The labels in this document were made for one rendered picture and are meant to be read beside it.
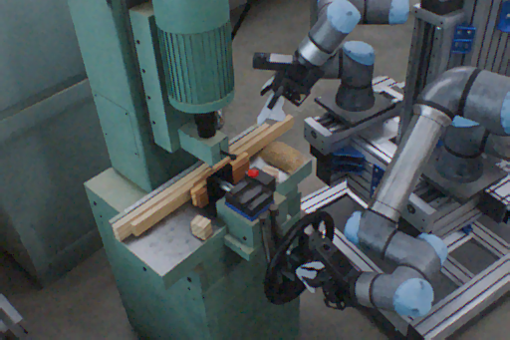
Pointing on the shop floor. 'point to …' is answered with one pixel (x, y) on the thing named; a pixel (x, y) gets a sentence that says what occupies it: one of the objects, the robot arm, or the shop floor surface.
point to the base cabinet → (167, 305)
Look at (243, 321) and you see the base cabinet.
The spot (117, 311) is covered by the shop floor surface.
